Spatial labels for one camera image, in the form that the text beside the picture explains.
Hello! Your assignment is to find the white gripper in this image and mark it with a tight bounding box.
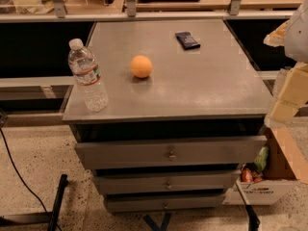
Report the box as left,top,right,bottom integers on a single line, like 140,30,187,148
263,0,308,128

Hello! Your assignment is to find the middle grey drawer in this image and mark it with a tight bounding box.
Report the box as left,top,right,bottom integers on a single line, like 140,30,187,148
93,170,240,195

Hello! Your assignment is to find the grey metal drawer cabinet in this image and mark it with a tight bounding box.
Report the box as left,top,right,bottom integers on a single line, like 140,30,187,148
64,20,270,200

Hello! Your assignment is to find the orange fruit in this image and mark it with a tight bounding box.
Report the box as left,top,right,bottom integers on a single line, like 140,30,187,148
130,55,153,78

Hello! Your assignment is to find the cardboard box with groceries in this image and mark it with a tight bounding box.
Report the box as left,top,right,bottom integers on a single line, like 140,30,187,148
223,127,308,205

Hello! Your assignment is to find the black stand leg right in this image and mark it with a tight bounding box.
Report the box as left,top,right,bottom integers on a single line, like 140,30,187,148
236,181,261,231

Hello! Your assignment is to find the black floor cable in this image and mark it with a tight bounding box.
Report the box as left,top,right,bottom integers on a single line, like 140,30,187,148
0,127,64,231

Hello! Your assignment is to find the bottom grey drawer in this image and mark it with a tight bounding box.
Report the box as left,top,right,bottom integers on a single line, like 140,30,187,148
104,193,225,213

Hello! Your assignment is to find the dark blue snack packet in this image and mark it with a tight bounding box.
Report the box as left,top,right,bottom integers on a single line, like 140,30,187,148
175,32,200,50

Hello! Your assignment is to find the grey drawer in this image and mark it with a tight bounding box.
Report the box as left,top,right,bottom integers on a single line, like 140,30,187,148
75,136,267,169
104,193,225,213
93,170,240,195

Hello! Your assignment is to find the black metal floor stand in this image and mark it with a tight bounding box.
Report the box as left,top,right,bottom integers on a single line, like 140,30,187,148
0,173,69,231

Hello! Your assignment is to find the metal shelf rail frame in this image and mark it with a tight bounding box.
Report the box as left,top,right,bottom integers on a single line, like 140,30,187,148
0,0,304,23

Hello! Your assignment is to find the top grey drawer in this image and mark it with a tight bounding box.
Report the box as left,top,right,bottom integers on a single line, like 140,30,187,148
75,136,267,169

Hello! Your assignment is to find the clear plastic water bottle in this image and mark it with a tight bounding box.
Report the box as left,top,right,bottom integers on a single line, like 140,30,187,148
68,38,109,112

